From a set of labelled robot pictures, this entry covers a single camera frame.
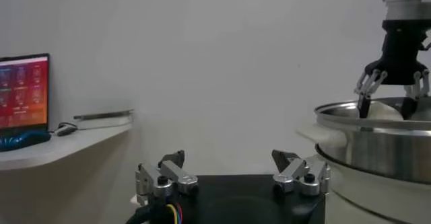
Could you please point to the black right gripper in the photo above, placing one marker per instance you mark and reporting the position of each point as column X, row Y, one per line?
column 400, row 54

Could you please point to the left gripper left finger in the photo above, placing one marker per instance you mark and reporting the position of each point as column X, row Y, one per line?
column 175, row 175

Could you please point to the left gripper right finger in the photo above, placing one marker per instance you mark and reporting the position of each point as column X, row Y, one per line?
column 294, row 173

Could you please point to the white steamed baozi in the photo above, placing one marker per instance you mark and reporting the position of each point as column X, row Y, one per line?
column 384, row 112

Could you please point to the stainless steel steamer basket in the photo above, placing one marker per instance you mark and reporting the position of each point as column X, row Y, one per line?
column 370, row 144

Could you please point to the white electric cooker pot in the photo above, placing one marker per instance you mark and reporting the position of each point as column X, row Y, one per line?
column 353, row 198

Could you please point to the flat white box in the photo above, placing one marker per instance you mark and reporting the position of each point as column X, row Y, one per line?
column 107, row 121

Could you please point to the flat black box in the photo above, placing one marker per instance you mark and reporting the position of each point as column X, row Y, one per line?
column 101, row 114

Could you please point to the small black dongle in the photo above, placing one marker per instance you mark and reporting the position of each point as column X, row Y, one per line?
column 65, row 130

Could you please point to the white side desk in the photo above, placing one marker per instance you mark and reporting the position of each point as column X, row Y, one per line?
column 50, row 148

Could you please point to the laptop with red screen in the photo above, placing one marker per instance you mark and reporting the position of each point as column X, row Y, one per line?
column 23, row 91

